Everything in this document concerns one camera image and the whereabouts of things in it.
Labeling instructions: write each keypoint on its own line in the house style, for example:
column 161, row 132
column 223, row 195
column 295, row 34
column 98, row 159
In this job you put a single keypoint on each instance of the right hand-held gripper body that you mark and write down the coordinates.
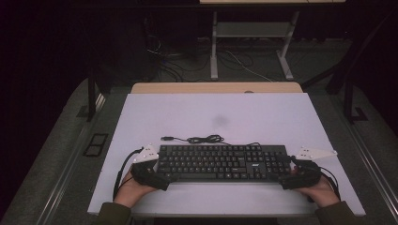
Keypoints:
column 308, row 175

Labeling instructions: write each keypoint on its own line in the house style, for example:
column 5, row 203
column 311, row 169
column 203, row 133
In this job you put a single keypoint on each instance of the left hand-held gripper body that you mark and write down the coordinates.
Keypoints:
column 145, row 172

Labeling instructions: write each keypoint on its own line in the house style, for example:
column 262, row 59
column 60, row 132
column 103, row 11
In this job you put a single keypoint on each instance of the black computer keyboard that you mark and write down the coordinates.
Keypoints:
column 219, row 162

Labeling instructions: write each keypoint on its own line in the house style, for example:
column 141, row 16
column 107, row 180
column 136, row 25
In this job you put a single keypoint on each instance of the person's right hand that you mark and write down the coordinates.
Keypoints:
column 319, row 192

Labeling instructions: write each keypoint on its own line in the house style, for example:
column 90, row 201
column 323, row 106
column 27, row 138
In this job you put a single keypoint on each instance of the person's left hand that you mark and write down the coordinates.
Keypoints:
column 131, row 190

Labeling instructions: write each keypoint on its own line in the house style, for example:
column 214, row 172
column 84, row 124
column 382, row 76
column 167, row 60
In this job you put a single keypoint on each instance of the black metal stand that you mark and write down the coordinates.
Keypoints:
column 348, row 103

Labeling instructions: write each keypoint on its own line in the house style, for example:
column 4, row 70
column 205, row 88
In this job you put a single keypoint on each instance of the white board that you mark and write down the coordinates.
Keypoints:
column 219, row 109

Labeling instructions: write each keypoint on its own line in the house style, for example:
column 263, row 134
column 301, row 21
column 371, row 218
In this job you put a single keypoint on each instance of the black floor socket frame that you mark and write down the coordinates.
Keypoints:
column 95, row 145

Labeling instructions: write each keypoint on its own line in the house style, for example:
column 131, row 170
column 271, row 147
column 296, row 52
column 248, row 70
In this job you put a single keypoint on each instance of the aluminium floor rail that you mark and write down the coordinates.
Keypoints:
column 62, row 184
column 375, row 170

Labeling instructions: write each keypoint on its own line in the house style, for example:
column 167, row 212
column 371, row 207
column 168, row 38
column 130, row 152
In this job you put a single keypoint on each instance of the white metal frame desk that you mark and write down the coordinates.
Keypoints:
column 213, row 62

